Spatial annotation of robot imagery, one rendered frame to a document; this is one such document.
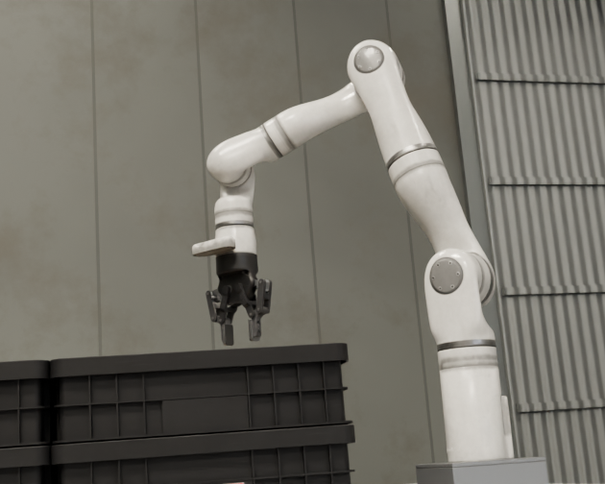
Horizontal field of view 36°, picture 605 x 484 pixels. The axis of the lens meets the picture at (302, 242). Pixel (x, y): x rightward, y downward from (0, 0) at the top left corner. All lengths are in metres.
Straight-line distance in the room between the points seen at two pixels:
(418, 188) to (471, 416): 0.38
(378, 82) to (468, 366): 0.52
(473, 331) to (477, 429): 0.15
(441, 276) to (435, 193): 0.15
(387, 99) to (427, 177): 0.16
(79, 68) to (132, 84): 0.20
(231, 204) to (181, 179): 1.88
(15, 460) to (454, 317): 0.67
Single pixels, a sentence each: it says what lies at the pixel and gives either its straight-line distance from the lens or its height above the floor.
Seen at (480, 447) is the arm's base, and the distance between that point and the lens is 1.47.
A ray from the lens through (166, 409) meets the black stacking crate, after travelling 1.27.
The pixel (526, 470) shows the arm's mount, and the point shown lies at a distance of 1.48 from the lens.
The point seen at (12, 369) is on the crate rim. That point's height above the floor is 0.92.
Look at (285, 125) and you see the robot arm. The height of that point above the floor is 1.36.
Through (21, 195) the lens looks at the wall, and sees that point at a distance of 3.52.
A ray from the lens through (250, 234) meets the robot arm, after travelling 1.69.
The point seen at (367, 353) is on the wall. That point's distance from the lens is 3.58.
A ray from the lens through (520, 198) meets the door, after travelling 3.91.
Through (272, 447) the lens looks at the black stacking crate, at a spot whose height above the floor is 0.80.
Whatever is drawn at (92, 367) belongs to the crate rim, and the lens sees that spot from 1.27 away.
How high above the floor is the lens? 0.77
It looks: 13 degrees up
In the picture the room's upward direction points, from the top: 4 degrees counter-clockwise
